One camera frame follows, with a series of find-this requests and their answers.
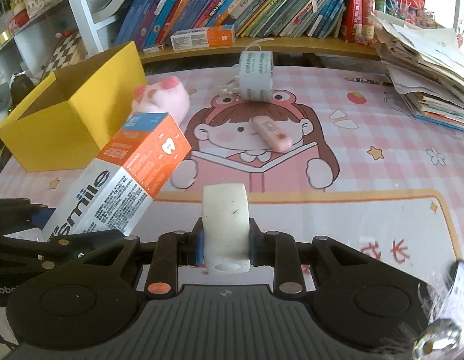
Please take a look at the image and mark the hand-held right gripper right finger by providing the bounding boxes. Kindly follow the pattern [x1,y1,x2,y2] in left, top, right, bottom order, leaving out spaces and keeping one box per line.
[249,220,367,295]

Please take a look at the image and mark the blurry silver round object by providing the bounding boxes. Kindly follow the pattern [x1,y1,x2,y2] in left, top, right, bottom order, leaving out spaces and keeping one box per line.
[415,259,464,360]

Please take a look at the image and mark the white and orange toothpaste box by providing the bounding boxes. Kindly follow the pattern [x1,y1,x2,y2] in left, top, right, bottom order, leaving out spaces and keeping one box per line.
[41,112,192,242]

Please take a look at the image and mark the yellow cardboard box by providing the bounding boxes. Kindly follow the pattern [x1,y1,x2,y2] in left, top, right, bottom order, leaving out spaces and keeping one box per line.
[0,40,147,173]

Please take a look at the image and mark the brown and white chessboard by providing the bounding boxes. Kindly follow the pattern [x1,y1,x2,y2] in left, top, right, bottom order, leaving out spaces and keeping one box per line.
[41,32,86,79]

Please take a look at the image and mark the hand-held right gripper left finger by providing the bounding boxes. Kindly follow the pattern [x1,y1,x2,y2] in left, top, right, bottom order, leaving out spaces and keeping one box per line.
[80,219,204,295]

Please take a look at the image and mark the white bead bracelet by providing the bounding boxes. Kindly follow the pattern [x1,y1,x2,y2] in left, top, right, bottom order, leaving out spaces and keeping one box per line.
[221,77,242,100]

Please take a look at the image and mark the row of books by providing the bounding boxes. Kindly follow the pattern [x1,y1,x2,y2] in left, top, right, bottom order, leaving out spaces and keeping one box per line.
[116,0,427,51]

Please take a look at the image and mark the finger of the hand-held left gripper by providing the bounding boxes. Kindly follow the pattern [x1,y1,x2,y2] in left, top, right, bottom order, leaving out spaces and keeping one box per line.
[0,229,130,273]
[0,198,55,235]

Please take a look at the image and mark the white bookshelf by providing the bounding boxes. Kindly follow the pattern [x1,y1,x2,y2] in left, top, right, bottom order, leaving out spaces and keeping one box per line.
[0,0,464,64]

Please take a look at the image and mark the pink checked table mat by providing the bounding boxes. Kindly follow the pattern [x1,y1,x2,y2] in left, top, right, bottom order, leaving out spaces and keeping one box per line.
[0,60,464,346]

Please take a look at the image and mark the white printed tape roll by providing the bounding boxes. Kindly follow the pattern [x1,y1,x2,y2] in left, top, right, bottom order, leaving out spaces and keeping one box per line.
[237,43,275,103]

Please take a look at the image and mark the long white orange toothpaste box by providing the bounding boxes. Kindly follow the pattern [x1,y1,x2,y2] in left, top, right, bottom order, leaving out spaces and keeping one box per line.
[170,24,236,51]

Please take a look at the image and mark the pencil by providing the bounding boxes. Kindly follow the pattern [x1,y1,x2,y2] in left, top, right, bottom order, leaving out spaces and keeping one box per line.
[345,77,394,86]

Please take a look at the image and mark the pink plush toy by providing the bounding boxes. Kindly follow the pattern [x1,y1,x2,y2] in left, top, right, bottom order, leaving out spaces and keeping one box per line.
[132,76,190,122]

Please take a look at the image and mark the stack of papers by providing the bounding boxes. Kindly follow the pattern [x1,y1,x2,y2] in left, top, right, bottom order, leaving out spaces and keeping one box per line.
[370,11,464,134]

